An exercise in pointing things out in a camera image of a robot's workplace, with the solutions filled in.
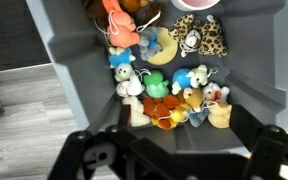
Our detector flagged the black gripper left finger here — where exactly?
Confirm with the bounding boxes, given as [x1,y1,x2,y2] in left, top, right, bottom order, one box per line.
[118,105,131,126]

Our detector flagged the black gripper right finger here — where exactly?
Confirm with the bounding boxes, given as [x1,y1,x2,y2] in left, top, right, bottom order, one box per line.
[229,105,263,151]

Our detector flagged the blue and white plush toy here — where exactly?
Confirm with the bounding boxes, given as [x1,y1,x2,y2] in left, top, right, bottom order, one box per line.
[172,65,208,95]

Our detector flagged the cream yellow plush toy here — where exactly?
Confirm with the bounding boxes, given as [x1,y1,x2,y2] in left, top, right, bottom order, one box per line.
[207,101,232,129]

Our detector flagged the orange red plush toy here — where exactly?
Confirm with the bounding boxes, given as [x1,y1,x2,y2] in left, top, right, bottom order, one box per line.
[142,95,186,130]

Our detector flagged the green plush toy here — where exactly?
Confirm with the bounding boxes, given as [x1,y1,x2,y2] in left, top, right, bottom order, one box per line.
[144,70,169,98]

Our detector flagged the tan yellow plush toy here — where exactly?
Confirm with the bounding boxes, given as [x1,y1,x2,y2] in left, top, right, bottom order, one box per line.
[177,88,204,112]

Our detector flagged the orange pink plush toy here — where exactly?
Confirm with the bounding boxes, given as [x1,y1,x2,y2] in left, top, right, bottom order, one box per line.
[102,0,140,48]

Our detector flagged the leopard print plush toy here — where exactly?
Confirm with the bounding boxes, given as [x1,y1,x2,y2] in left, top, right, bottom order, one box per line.
[168,13,228,57]

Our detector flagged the light blue bear plush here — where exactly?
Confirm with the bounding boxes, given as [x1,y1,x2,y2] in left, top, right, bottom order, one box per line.
[108,47,136,68]

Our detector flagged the grey plastic bin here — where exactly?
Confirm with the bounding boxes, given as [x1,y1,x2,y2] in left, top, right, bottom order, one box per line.
[25,0,288,158]

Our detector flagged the yellow moon plush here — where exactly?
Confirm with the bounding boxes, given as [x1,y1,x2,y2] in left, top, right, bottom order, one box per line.
[148,27,178,65]

